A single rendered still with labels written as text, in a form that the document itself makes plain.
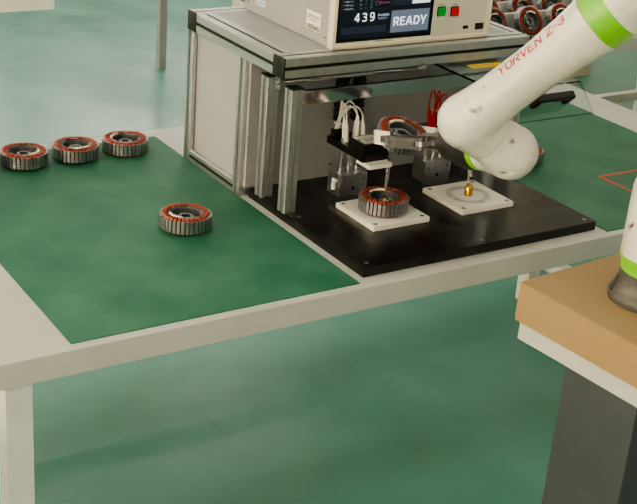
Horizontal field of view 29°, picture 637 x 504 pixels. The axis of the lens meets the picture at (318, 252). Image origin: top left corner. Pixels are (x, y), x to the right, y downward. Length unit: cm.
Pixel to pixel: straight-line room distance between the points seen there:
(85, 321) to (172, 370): 138
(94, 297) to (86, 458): 96
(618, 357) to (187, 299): 80
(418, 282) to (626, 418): 50
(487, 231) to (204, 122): 74
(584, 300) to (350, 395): 135
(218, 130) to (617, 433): 117
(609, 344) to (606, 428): 23
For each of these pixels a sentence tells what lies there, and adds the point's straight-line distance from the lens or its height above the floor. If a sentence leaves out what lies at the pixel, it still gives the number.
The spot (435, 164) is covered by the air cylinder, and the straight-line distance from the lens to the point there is 299.
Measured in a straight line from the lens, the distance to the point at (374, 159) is 278.
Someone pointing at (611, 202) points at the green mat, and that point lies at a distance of 310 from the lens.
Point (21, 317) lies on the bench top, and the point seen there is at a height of 75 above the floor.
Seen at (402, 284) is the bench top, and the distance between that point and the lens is 254.
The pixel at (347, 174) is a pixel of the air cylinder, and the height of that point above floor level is 82.
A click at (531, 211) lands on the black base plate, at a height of 77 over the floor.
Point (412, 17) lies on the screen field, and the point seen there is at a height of 117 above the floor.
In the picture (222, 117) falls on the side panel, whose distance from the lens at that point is 293.
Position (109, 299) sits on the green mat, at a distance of 238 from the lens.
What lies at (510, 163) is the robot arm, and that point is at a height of 103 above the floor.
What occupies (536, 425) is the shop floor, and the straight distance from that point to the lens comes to 358.
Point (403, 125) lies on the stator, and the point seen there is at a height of 97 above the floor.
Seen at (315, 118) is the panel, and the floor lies 92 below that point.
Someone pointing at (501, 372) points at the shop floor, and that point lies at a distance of 381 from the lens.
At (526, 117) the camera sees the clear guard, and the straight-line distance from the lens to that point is 275.
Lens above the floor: 181
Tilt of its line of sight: 24 degrees down
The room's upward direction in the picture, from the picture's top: 5 degrees clockwise
